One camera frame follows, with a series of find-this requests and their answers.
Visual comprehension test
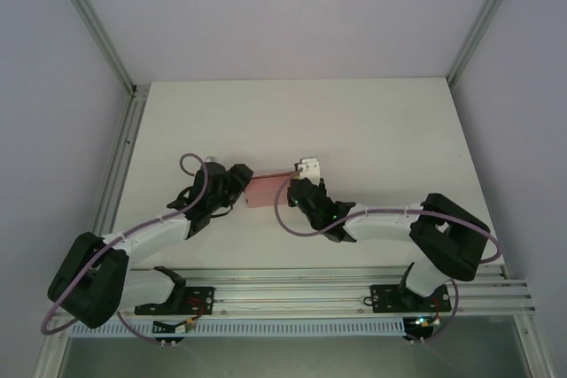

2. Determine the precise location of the pink cloth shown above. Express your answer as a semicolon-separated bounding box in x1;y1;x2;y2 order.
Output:
245;170;297;210

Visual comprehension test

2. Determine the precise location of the small connector board green light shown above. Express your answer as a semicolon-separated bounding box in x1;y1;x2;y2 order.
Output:
406;313;444;330

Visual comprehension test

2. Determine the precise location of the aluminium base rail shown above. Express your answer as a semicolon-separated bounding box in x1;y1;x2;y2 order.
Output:
51;265;538;320

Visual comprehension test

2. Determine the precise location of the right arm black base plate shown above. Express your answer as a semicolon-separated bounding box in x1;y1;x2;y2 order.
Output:
369;282;453;313

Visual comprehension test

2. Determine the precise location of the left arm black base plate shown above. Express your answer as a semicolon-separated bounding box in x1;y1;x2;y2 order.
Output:
135;284;216;317

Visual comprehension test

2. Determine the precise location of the aluminium side rail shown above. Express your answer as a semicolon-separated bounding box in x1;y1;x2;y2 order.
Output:
33;85;150;378

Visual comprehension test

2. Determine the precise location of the white slotted cable duct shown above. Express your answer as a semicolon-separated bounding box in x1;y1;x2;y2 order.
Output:
70;318;408;338

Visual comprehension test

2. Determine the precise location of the small wire connector board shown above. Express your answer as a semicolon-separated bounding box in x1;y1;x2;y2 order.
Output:
152;316;197;335

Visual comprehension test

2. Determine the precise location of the aluminium frame post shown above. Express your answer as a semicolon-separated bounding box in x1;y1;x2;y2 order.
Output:
446;0;532;87
43;0;138;98

